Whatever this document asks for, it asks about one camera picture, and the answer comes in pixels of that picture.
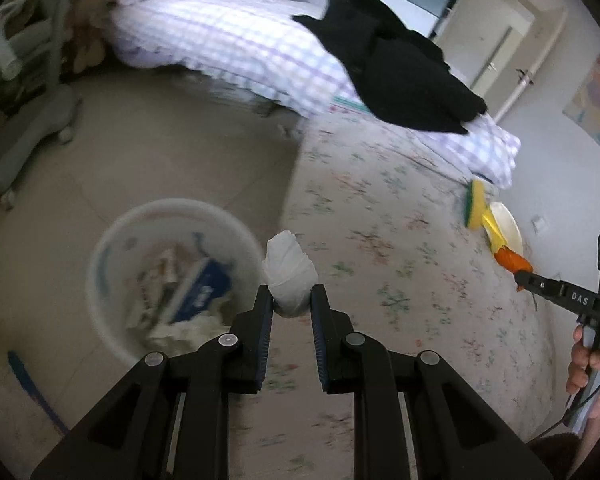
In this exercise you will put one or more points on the black garment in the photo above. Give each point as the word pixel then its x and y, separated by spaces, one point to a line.
pixel 399 75

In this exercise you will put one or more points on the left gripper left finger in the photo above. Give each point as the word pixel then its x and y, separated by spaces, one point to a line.
pixel 250 355

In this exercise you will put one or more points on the blue stick on floor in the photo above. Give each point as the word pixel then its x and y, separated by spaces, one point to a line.
pixel 29 387

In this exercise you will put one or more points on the grey rolling chair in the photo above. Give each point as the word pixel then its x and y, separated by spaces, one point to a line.
pixel 34 103

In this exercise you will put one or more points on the white plastic trash bin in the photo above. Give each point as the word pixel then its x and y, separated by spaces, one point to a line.
pixel 137 237

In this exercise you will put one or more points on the small white tissue wad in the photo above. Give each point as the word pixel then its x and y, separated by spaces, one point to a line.
pixel 289 274

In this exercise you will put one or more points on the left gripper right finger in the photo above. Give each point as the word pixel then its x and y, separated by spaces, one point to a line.
pixel 333 353

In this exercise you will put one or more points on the floral bed sheet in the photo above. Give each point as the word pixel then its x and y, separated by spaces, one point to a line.
pixel 381 215

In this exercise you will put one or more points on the person right hand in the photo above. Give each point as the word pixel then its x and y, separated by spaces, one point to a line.
pixel 581 359

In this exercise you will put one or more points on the trash inside bin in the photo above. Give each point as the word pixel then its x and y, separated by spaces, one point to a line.
pixel 181 299

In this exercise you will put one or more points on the yellow paper cup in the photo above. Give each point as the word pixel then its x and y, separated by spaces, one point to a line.
pixel 501 229

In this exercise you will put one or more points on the white door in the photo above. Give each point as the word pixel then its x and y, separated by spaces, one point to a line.
pixel 496 47

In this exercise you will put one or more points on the purple checked quilt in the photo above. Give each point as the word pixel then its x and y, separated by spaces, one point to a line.
pixel 257 46

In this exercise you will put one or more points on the yellow sponge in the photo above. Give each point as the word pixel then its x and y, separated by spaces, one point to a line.
pixel 475 205

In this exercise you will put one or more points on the orange peel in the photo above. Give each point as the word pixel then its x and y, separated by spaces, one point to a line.
pixel 511 261

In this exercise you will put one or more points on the plush toy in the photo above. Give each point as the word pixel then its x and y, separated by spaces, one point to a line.
pixel 86 23

